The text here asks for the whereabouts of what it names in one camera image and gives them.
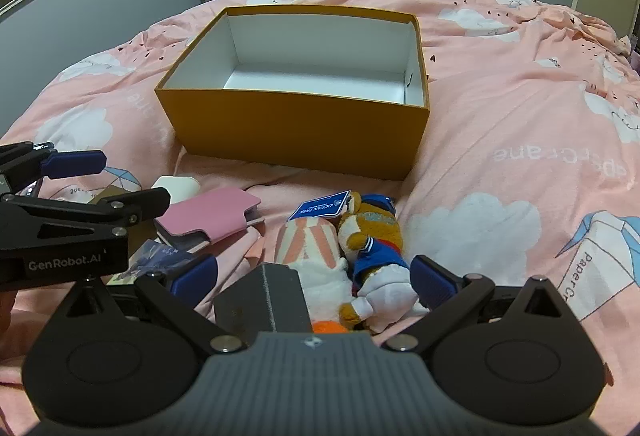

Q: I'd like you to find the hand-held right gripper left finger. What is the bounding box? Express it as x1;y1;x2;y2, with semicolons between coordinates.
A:
44;254;250;357

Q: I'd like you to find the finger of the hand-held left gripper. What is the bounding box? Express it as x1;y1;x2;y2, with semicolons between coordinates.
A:
0;142;107;195
0;187;172;251

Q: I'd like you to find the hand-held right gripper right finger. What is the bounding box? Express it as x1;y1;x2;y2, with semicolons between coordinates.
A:
385;254;586;357

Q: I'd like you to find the dark grey box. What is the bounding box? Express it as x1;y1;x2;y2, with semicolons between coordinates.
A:
212;262;314;335

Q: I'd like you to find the yellow cardboard box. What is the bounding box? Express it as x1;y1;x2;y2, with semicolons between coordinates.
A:
154;6;432;181

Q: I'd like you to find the gold flat box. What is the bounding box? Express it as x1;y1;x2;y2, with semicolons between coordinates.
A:
86;185;132;207

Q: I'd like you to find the white rounded case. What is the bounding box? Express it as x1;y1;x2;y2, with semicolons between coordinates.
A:
150;174;201;207

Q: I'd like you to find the blue plastic packet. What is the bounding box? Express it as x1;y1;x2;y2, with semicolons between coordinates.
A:
120;239;195;287

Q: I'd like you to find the pink leather wallet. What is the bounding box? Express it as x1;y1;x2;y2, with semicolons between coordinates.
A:
152;188;266;255

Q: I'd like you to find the orange plush toy blue outfit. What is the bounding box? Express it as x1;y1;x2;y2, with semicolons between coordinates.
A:
337;192;427;335

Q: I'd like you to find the white and pink plush rabbit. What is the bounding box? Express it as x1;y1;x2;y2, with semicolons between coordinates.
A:
272;216;352;335

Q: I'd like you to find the blue paper tag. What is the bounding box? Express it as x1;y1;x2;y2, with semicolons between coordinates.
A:
287;190;350;222

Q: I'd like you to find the pink printed blanket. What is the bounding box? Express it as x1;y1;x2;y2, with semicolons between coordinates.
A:
0;0;640;417

